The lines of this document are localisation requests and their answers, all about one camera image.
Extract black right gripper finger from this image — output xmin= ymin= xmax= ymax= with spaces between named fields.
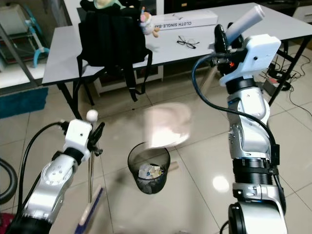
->
xmin=213 ymin=23 xmax=230 ymax=54

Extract dustpan with grey handle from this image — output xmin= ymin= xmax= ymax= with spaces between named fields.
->
xmin=144 ymin=4 xmax=267 ymax=148

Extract blue floor mat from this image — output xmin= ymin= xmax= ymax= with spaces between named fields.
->
xmin=0 ymin=86 xmax=50 ymax=119

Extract black eyeglasses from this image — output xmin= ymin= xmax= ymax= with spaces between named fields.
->
xmin=176 ymin=35 xmax=201 ymax=50

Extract grey table with black legs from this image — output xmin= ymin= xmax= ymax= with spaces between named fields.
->
xmin=42 ymin=2 xmax=312 ymax=120

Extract long white printed carton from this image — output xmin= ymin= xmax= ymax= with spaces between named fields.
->
xmin=155 ymin=10 xmax=219 ymax=31

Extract black power strip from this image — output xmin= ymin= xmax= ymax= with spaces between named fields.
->
xmin=267 ymin=70 xmax=292 ymax=82

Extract crumpled paper rubbish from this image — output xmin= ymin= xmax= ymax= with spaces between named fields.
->
xmin=137 ymin=164 xmax=164 ymax=180

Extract white storage box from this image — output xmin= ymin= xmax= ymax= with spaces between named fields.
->
xmin=0 ymin=5 xmax=31 ymax=39

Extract black mesh waste bin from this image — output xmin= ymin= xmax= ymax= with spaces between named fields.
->
xmin=127 ymin=142 xmax=172 ymax=195

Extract blue and white stand fan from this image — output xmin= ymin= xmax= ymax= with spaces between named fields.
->
xmin=23 ymin=9 xmax=50 ymax=69

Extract black backpack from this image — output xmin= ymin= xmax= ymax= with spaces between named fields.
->
xmin=77 ymin=0 xmax=153 ymax=102

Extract red vacuum cleaner body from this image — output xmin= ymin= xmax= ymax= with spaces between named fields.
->
xmin=0 ymin=213 xmax=16 ymax=234

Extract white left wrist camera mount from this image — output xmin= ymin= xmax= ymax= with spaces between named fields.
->
xmin=62 ymin=119 xmax=94 ymax=160

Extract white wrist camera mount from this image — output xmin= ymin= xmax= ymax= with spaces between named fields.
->
xmin=218 ymin=34 xmax=282 ymax=88
xmin=62 ymin=119 xmax=94 ymax=160

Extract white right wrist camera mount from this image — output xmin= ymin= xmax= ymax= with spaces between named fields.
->
xmin=218 ymin=34 xmax=282 ymax=88

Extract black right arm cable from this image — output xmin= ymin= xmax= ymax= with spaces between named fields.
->
xmin=191 ymin=54 xmax=278 ymax=147

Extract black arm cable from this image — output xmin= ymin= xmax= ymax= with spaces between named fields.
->
xmin=191 ymin=54 xmax=278 ymax=147
xmin=19 ymin=121 xmax=66 ymax=215

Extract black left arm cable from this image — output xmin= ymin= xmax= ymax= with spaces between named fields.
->
xmin=19 ymin=121 xmax=66 ymax=215

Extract black vacuum hose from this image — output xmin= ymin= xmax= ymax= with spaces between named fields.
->
xmin=0 ymin=159 xmax=19 ymax=203

